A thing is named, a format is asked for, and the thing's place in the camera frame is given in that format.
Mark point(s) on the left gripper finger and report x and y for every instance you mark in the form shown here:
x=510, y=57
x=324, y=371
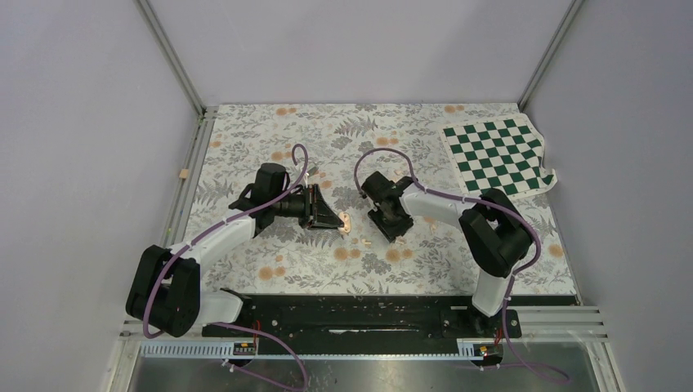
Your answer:
x=332, y=225
x=323, y=212

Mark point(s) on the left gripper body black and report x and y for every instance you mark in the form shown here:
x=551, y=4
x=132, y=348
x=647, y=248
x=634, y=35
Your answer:
x=307, y=220

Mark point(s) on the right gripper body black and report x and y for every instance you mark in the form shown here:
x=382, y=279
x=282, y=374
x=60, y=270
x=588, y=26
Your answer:
x=379, y=211

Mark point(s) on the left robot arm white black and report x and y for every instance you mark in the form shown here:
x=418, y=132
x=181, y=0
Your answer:
x=167, y=292

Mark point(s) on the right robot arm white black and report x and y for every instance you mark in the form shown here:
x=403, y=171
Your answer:
x=496, y=234

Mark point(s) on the floral patterned table mat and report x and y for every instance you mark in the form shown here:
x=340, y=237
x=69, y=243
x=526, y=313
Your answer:
x=346, y=143

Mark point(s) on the green white checkered mat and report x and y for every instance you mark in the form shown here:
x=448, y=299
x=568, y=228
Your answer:
x=504, y=152

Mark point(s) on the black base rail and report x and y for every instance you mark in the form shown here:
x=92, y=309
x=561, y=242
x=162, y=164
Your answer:
x=360, y=325

